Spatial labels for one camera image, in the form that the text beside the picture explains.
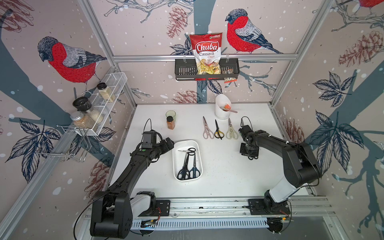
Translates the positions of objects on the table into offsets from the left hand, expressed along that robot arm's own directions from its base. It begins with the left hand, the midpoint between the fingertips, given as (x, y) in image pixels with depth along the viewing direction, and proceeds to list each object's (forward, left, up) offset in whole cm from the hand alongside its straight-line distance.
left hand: (171, 142), depth 86 cm
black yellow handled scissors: (+13, -30, -11) cm, 35 cm away
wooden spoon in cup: (+28, -38, -2) cm, 47 cm away
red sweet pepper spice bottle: (+18, +3, -4) cm, 18 cm away
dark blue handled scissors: (-15, -14, -11) cm, 23 cm away
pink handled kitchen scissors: (+14, -23, -11) cm, 29 cm away
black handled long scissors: (-15, -8, -9) cm, 19 cm away
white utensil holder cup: (+33, -33, +2) cm, 46 cm away
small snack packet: (+32, -36, +21) cm, 52 cm away
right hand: (-2, -46, -10) cm, 47 cm away
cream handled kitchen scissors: (+14, -40, -11) cm, 44 cm away
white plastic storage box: (-5, -4, -10) cm, 12 cm away
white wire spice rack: (+13, +36, +20) cm, 43 cm away
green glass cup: (+27, +3, -5) cm, 27 cm away
